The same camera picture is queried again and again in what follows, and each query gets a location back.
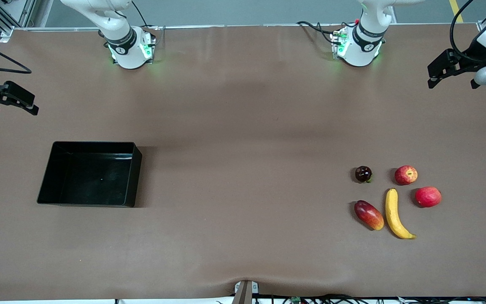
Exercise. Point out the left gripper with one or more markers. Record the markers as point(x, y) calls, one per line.
point(473, 56)

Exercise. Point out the black plastic box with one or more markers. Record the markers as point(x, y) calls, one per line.
point(91, 175)

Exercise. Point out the red yellow apple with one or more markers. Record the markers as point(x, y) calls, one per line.
point(406, 175)

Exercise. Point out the yellow banana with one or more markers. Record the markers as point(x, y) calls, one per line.
point(391, 211)

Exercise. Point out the deep red apple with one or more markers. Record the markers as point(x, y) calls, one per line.
point(428, 196)

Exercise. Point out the yellow floor tape strip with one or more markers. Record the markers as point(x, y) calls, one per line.
point(456, 10)

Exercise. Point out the red yellow mango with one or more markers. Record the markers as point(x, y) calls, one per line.
point(368, 214)

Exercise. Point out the brown table cover mat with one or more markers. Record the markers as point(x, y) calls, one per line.
point(243, 105)

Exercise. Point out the small green circuit board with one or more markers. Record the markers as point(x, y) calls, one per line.
point(296, 300)

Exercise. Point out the aluminium frame structure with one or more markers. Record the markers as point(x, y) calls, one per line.
point(27, 12)

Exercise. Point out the silver table edge rail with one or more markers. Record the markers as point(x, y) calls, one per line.
point(247, 25)

